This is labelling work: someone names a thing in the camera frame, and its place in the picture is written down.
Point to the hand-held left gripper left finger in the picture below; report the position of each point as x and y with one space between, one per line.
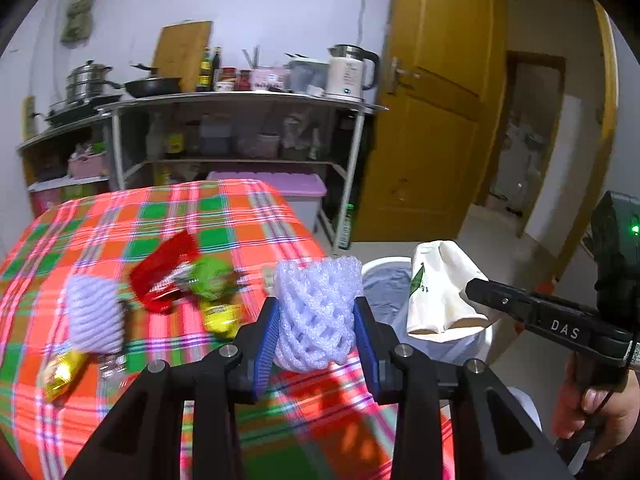
267 340

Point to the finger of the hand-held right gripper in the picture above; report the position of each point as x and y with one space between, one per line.
495 297

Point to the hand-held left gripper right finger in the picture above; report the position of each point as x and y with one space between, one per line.
362 340

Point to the grey plastic bin liner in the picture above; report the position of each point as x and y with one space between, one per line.
382 295

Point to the yellow snack packet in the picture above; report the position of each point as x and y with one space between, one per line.
220 317

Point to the white foam fruit net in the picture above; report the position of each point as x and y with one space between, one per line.
95 315
315 310

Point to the white round trash bin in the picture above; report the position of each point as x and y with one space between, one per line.
385 262

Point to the green snack packet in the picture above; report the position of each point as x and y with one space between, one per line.
210 280

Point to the gold snack packet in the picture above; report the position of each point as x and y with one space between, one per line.
62 375

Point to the person's right hand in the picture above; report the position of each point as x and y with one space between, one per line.
620 415

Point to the green glass bottle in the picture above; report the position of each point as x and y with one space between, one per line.
346 227

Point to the red snack packet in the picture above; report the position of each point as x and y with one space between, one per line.
160 270

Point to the storage box with purple lid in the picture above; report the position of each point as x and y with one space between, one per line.
270 195

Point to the brown candy bar wrapper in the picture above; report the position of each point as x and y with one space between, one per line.
114 366

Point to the plaid tablecloth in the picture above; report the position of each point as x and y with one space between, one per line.
150 220

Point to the wooden door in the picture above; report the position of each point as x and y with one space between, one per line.
430 110

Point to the crumpled plastic bags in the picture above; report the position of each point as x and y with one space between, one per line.
300 135

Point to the yellow oil bottle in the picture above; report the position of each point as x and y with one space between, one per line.
174 140

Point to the steel kitchen rack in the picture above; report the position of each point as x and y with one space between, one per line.
250 100

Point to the pink plastic basket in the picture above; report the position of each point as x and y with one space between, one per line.
90 166

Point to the pink utensil holder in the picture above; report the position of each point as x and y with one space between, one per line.
270 80

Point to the red sauce jar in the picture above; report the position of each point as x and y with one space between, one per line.
244 80
228 80

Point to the white electric kettle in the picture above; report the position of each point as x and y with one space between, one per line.
345 77

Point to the grey plastic container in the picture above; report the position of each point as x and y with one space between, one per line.
307 77

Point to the dark sauce bottle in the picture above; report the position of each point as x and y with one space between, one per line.
204 72
217 65

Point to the black frying pan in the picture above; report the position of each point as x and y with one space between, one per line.
150 87

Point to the kitchen utensils bundle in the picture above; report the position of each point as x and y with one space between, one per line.
255 57

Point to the low kitchen shelf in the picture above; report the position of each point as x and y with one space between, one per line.
60 130

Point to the wooden cutting board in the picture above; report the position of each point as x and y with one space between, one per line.
182 55

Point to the black gas stove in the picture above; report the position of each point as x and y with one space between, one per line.
70 110

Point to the steel steamer pot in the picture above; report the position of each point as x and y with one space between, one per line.
87 82

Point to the yellow power strip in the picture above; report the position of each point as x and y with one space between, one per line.
29 120

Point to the hanging green cloth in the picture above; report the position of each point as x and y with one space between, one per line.
80 5

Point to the wooden door frame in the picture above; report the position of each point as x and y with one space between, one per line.
607 110

